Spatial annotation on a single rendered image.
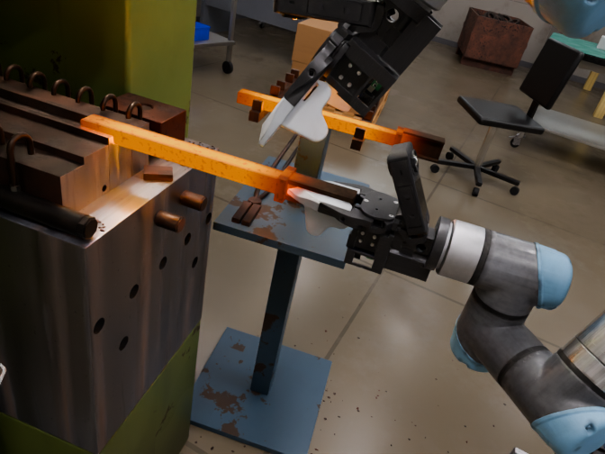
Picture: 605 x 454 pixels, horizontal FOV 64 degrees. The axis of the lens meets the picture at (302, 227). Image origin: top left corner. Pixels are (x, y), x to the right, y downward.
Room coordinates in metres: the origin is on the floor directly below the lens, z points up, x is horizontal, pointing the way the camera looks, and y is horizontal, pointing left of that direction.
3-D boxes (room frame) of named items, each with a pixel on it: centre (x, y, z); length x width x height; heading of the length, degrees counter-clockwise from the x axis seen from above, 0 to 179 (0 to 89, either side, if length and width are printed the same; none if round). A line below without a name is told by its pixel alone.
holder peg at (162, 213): (0.63, 0.21, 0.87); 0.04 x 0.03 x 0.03; 79
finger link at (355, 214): (0.55, -0.06, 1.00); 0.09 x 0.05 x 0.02; 82
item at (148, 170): (0.68, 0.25, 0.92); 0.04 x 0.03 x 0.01; 111
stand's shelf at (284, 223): (1.06, 0.02, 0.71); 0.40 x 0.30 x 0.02; 172
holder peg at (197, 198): (0.71, 0.19, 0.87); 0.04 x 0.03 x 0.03; 79
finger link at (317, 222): (0.56, -0.01, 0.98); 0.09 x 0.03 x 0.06; 82
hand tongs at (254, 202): (1.19, 0.10, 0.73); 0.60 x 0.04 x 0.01; 173
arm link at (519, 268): (0.53, -0.28, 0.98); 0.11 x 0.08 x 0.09; 79
